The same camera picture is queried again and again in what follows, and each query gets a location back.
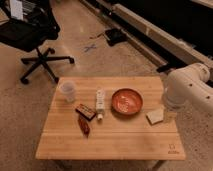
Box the beige sponge block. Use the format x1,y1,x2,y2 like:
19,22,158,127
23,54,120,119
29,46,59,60
146,108,164,125

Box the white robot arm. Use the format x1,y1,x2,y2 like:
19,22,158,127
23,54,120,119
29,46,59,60
162,63,213,114

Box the orange ceramic bowl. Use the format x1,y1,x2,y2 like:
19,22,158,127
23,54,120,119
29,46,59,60
111,88,143,115

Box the dark rectangular box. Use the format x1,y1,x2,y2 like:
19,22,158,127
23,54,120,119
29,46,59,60
76,104,96,121

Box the white tube bottle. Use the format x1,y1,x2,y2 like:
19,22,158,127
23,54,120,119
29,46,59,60
96,89,105,121

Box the black object on floor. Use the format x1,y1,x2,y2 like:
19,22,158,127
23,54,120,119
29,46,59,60
105,28,127,46

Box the black office chair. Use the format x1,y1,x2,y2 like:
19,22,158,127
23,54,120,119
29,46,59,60
0,0,75,84

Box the red snack packet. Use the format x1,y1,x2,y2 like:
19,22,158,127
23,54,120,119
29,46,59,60
78,116,90,137

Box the wooden table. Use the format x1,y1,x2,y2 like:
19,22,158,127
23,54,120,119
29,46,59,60
36,76,186,160

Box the translucent plastic cup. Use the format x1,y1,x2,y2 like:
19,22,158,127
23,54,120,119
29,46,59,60
59,81,76,102

